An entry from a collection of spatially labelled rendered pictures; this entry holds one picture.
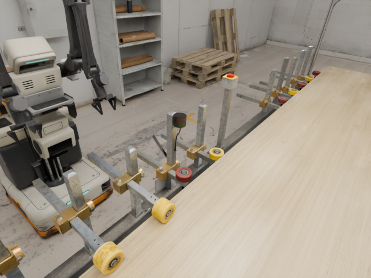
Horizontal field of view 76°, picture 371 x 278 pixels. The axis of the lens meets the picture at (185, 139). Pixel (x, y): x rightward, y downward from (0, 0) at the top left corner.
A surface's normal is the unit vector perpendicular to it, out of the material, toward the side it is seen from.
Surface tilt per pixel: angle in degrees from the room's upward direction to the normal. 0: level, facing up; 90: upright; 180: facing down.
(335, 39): 90
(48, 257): 0
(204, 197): 0
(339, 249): 0
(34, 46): 42
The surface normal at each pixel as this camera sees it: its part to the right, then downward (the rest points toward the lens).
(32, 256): 0.04, -0.83
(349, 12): -0.63, 0.41
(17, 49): 0.56, -0.37
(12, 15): 0.77, 0.38
